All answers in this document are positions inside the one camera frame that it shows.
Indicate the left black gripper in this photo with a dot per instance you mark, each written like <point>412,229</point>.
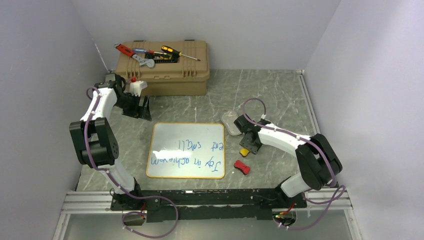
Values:
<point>142,112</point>

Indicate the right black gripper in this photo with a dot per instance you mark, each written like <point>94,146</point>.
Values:
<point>253,149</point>

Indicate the yellow bone shaped eraser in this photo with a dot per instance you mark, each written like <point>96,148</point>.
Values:
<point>244,152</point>

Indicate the red bone shaped eraser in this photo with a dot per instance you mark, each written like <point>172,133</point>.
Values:
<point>243,168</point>

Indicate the yellow framed whiteboard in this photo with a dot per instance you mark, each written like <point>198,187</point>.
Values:
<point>184,150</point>

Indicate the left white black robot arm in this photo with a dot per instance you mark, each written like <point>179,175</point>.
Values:
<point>93,139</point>

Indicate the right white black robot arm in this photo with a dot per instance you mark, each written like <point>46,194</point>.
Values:
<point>317,162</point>

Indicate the tan plastic toolbox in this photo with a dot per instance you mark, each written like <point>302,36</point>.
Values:
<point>184,75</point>

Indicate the blue red small screwdriver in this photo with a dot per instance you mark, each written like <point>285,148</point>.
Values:
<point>148,51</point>

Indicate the yellow black screwdriver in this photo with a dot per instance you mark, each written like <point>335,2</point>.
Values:
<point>174,52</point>

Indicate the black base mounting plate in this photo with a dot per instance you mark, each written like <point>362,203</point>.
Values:
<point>166,205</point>

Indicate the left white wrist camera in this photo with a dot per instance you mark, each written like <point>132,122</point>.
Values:
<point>136,88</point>

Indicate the red handled adjustable wrench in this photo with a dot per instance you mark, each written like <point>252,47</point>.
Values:
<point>130,53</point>

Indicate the aluminium extrusion rail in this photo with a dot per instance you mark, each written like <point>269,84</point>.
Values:
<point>101,202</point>

